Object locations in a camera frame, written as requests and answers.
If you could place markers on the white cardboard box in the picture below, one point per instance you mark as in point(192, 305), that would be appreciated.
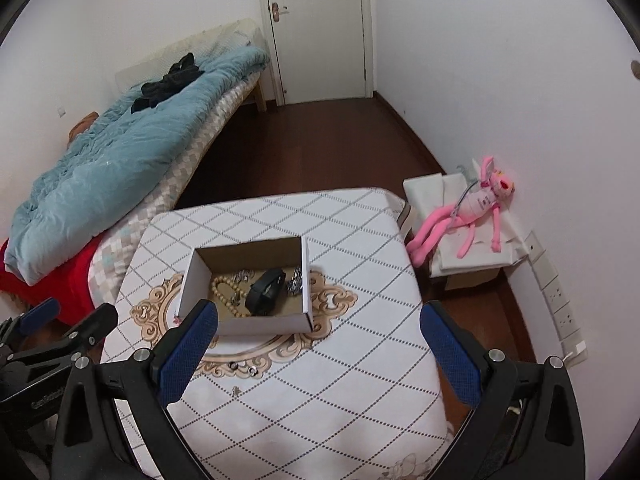
point(265, 325)

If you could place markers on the white door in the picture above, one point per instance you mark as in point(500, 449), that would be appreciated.
point(320, 25)

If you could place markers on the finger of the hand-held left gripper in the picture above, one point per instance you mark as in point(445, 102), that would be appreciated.
point(37, 316)
point(92, 327)

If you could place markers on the black wristband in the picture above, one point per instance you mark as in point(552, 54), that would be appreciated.
point(265, 286)

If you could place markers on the pale bed headboard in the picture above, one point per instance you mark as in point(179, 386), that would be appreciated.
point(220, 37)

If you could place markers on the white wall socket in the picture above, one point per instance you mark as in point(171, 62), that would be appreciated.
point(555, 296)
point(534, 247)
point(567, 321)

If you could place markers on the pink plush toy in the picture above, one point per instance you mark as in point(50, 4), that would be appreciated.
point(475, 205)

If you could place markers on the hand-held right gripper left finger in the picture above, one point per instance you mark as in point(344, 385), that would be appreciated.
point(189, 352)

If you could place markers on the white diamond-patterned tablecloth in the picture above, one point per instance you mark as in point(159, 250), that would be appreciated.
point(325, 410)

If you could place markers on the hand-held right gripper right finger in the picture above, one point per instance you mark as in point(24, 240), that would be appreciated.
point(450, 355)

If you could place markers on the black clothing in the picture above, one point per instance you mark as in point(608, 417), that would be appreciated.
point(167, 82)

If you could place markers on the red blanket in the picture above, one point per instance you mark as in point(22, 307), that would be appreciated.
point(60, 280)

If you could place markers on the light blue duvet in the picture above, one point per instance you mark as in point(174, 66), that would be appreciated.
point(100, 170)

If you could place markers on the brown pillow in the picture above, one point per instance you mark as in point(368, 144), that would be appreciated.
point(82, 125)

